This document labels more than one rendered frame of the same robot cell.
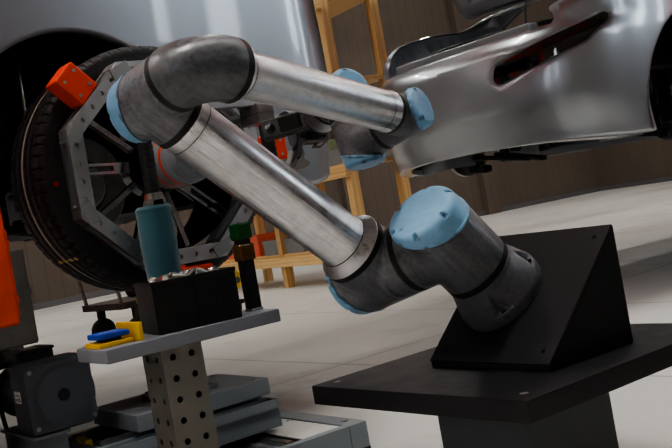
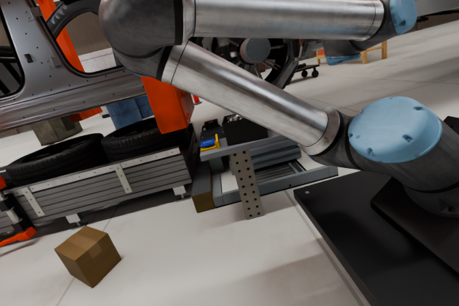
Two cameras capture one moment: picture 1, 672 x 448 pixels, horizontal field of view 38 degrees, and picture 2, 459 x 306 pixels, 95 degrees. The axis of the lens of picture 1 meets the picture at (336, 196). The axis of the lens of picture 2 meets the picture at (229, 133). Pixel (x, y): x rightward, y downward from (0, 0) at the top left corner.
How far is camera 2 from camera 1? 140 cm
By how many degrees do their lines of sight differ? 39
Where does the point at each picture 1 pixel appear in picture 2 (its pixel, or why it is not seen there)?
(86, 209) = not seen: hidden behind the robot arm
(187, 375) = (242, 161)
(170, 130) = (150, 71)
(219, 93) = (154, 39)
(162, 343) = (227, 151)
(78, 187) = not seen: hidden behind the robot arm
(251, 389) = (289, 143)
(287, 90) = (240, 22)
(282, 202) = (255, 114)
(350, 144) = (331, 48)
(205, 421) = (251, 179)
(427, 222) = (386, 141)
